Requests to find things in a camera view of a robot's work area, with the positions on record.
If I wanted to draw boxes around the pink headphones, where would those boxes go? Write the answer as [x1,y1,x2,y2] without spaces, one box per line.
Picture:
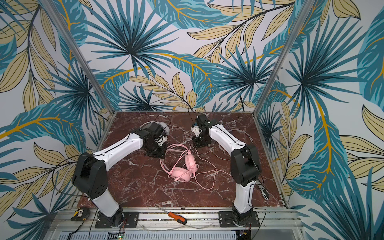
[160,144,199,183]

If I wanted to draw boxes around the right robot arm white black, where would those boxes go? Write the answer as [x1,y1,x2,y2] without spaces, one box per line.
[191,114,262,227]

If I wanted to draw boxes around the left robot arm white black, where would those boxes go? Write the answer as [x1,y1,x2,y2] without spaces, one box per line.
[72,121,170,228]

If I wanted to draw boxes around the white headphones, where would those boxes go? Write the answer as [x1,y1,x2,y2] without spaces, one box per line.
[140,121,170,136]

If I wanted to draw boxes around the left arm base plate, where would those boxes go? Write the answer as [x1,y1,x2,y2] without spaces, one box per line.
[95,211,139,229]

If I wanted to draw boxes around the orange handled screwdriver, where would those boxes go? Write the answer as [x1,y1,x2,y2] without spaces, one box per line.
[156,206,188,225]

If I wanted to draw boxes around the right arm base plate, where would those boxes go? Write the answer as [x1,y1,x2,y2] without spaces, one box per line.
[219,210,260,228]

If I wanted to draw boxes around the aluminium front rail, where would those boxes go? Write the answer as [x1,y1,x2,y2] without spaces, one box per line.
[44,208,305,232]

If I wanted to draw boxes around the right aluminium frame post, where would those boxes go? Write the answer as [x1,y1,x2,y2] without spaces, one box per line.
[253,0,315,118]

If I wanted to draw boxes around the aluminium frame post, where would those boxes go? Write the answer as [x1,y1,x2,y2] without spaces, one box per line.
[253,0,315,118]
[41,0,115,115]

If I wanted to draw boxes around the left aluminium frame post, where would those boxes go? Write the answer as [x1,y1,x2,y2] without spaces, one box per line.
[41,0,115,115]

